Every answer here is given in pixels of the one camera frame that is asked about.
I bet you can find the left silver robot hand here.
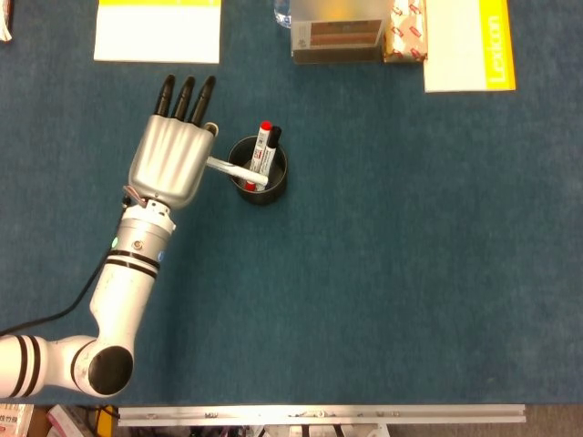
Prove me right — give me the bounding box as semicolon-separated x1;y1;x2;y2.
128;74;220;211

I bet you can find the blue whiteboard marker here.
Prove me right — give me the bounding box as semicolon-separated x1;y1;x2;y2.
207;155;270;188

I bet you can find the black whiteboard marker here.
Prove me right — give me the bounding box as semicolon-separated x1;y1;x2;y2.
259;126;283;178

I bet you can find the black cylindrical pen cup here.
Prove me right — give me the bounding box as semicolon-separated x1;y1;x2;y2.
226;135;289;206

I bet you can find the red whiteboard marker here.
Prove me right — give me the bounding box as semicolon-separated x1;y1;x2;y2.
243;119;273;191

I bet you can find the white notebook with yellow band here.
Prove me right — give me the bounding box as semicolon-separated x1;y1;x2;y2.
93;0;222;65

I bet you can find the clear water bottle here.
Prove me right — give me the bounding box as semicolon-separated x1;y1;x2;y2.
272;0;292;29

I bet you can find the snack bag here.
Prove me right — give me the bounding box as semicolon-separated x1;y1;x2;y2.
0;0;14;43

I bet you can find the blue felt table cloth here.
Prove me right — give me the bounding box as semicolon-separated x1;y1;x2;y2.
0;0;583;407

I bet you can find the gold red-print wrapped pack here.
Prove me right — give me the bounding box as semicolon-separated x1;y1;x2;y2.
382;0;429;64

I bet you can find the yellow black device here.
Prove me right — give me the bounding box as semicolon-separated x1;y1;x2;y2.
96;404;120;437

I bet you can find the pink white package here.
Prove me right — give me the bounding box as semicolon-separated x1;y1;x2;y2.
45;403;97;437

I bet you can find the red white printed box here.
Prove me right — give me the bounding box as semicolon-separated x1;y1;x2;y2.
0;402;36;437

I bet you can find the white yellow Lexicon book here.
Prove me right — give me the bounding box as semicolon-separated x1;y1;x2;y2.
423;0;517;94

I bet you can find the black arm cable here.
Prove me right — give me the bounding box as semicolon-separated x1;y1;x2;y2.
0;254;110;338

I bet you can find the aluminium profile rail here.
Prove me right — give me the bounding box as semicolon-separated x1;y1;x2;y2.
117;403;527;428

